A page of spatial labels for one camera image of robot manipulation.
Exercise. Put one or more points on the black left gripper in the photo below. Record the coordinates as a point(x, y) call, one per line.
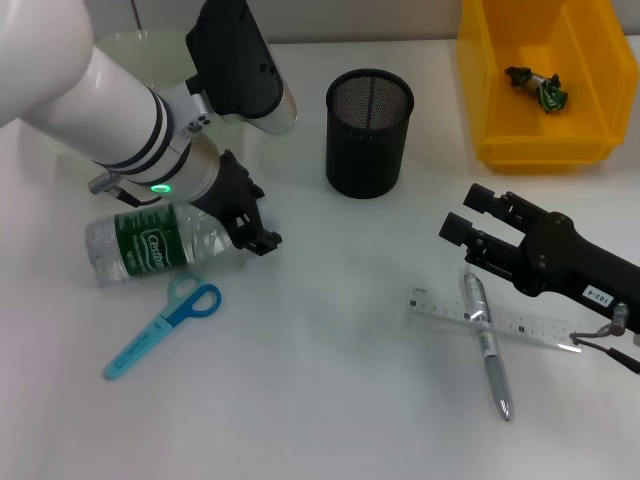
point(225, 195)

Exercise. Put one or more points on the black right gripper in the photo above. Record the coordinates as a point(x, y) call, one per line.
point(565, 265)

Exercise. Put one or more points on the transparent plastic ruler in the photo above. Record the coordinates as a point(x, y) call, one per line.
point(530, 327)

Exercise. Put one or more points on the clear green label water bottle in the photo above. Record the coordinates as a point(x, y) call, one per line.
point(150, 245)

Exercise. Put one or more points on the green plastic wrapper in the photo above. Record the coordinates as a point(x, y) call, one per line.
point(545, 92)

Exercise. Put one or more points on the blue capped scissors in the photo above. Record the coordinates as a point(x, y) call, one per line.
point(137, 350)

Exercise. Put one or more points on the black mesh pen holder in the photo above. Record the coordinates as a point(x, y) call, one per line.
point(365, 150)

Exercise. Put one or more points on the silver ballpoint pen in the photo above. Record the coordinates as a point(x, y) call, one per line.
point(492, 360)

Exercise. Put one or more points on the pale green glass fruit plate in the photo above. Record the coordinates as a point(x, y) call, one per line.
point(140, 60)

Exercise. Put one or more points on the yellow plastic bin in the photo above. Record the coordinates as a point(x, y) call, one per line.
point(550, 140)

